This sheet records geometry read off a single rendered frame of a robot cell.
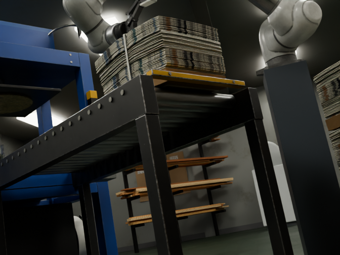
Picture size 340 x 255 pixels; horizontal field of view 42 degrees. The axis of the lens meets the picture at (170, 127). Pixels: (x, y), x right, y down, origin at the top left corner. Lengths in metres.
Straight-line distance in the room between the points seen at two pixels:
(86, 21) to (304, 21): 0.93
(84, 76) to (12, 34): 0.50
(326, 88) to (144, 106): 0.79
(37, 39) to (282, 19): 1.59
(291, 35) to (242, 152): 8.99
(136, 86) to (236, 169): 9.73
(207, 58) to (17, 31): 1.65
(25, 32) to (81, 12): 1.13
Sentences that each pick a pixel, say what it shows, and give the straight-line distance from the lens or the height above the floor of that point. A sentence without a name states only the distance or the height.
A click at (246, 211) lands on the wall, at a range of 10.90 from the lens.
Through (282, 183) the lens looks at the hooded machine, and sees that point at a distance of 8.74.
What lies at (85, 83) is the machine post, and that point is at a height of 1.34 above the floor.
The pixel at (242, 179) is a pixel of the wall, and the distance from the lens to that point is 10.93.
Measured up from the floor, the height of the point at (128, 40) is 1.01.
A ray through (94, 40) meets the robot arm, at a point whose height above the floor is 1.17.
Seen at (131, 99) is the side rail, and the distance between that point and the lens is 1.31.
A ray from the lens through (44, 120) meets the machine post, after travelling 3.35.
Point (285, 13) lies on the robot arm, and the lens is 2.07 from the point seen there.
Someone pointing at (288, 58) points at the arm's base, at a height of 1.04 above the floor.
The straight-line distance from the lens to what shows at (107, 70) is 1.66.
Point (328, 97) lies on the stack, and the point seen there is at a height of 0.72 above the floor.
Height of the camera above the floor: 0.36
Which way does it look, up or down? 13 degrees up
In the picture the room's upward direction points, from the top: 10 degrees counter-clockwise
